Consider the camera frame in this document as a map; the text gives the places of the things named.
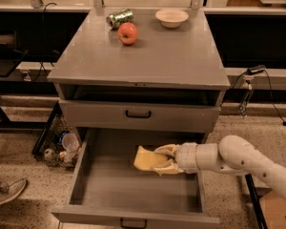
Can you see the cardboard box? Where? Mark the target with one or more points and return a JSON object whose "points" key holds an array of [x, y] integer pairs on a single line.
{"points": [[274, 210]]}

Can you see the white bowl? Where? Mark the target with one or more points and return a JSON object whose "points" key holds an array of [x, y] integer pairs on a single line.
{"points": [[171, 18]]}

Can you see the grey drawer cabinet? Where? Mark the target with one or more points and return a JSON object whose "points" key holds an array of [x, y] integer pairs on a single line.
{"points": [[164, 66]]}

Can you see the black metal frame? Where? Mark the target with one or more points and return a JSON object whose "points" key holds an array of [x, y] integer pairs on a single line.
{"points": [[255, 201]]}

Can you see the clear plastic cup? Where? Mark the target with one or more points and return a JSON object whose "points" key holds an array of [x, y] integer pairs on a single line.
{"points": [[70, 144]]}

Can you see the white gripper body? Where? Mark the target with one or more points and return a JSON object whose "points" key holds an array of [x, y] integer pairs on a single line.
{"points": [[187, 157]]}

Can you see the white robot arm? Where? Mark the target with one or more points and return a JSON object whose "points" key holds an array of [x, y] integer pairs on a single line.
{"points": [[233, 155]]}

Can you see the wire basket with trash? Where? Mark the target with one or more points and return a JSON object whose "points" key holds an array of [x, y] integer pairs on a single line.
{"points": [[48, 147]]}

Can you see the black table leg frame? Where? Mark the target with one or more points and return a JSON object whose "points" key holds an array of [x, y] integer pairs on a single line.
{"points": [[27, 112]]}

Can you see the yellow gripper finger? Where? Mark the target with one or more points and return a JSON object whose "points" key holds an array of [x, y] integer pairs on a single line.
{"points": [[167, 150], [167, 167]]}

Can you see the black power adapter with cable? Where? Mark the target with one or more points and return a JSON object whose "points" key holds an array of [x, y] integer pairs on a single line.
{"points": [[247, 77]]}

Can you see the open grey middle drawer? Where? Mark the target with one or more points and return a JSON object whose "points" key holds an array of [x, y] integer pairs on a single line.
{"points": [[106, 189]]}

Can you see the grey shoe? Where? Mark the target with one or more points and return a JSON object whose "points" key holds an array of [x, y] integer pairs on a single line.
{"points": [[10, 191]]}

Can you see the yellow sponge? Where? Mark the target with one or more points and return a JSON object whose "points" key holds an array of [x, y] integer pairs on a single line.
{"points": [[146, 160]]}

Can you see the closed grey upper drawer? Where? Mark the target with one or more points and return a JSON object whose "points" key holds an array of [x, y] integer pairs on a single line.
{"points": [[140, 116]]}

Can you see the red apple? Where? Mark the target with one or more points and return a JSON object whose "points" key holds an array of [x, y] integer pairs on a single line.
{"points": [[127, 33]]}

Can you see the green soda can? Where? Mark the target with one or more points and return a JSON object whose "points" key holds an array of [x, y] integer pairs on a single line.
{"points": [[117, 18]]}

